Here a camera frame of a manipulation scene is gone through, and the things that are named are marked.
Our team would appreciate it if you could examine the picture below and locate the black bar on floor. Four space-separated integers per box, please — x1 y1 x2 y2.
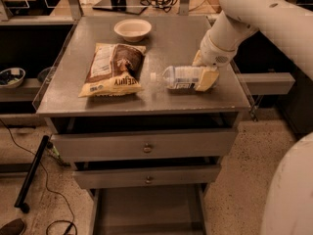
14 135 49 213

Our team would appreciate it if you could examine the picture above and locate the brown yellow chip bag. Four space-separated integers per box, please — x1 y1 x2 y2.
79 43 146 97

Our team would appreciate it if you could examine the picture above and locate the white bowl with items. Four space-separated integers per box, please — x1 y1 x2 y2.
0 68 25 88

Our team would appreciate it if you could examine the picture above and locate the middle grey drawer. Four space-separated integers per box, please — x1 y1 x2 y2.
73 164 221 189

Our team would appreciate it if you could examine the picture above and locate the black floor cable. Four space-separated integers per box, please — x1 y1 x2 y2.
0 118 78 235

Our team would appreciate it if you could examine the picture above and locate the bottom open grey drawer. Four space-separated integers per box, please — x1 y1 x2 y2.
89 184 209 235

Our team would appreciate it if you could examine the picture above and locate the grey side shelf beam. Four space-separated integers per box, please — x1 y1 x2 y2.
238 72 294 95

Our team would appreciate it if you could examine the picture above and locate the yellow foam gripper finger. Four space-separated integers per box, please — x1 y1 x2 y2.
196 67 219 92
192 51 203 67

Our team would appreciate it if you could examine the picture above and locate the white paper bowl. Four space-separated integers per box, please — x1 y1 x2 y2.
114 19 152 43

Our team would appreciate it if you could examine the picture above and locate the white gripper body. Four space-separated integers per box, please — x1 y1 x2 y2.
200 31 237 68

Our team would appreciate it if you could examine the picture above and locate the dark shoe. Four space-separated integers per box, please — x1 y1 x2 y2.
0 218 26 235

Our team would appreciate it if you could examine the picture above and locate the clear plastic water bottle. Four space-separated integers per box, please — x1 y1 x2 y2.
151 66 204 90

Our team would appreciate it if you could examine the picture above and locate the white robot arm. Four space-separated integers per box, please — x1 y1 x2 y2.
199 0 313 235

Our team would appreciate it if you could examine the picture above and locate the grey drawer cabinet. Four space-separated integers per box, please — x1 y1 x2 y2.
32 15 255 235

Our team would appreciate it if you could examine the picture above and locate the dark bowl on shelf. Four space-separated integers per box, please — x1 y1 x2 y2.
37 67 56 83

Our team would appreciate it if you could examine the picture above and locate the top grey drawer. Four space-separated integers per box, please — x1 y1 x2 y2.
52 129 238 163

